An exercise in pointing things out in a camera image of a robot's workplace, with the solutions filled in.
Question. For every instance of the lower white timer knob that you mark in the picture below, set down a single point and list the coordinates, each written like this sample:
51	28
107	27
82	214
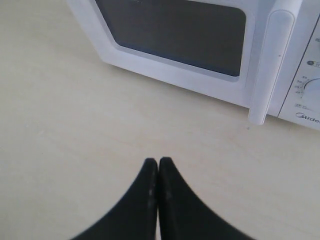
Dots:
311	86

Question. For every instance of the white Midea microwave oven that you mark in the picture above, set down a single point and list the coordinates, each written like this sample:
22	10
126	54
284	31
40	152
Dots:
300	65

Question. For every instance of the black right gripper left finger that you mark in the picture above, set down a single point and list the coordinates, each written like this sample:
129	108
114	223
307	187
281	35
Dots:
134	217

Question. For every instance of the white microwave door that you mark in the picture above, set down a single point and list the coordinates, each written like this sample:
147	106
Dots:
231	50

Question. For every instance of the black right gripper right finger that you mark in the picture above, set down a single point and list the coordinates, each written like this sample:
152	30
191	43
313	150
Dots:
183	215

